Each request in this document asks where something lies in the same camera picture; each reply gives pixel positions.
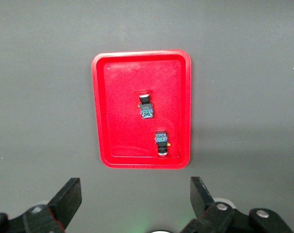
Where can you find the red plastic tray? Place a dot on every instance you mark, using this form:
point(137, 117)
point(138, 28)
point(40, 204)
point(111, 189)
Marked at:
point(122, 121)

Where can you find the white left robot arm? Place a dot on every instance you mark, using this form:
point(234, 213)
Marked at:
point(161, 231)

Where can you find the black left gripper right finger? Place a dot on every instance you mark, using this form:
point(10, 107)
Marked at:
point(205, 208)

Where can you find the red push button switch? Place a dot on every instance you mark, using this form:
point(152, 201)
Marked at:
point(161, 139)
point(146, 109)

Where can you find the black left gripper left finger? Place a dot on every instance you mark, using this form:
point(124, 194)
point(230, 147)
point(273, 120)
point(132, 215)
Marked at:
point(64, 201)

